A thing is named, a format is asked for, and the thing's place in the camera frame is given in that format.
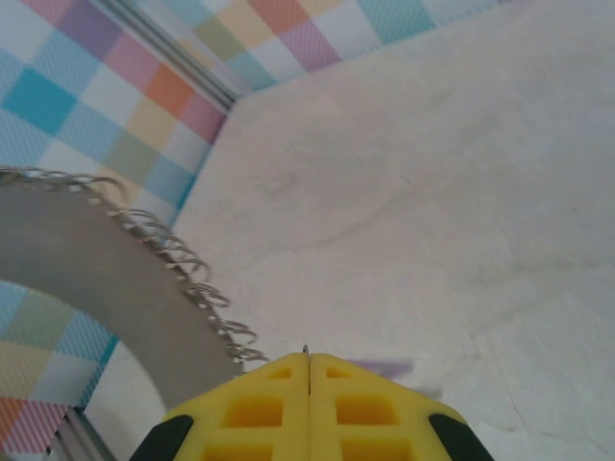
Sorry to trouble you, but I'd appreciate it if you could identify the aluminium frame post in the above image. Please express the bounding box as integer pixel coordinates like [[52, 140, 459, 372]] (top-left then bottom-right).
[[93, 0, 239, 111]]

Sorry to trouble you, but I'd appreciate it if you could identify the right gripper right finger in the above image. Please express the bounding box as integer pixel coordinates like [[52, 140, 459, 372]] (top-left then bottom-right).
[[309, 352, 496, 461]]

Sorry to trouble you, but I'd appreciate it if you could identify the aluminium side rail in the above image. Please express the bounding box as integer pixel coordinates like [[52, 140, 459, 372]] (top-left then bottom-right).
[[45, 405, 121, 461]]

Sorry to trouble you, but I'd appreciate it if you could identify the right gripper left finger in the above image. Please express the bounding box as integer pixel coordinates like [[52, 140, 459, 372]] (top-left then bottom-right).
[[129, 352, 308, 461]]

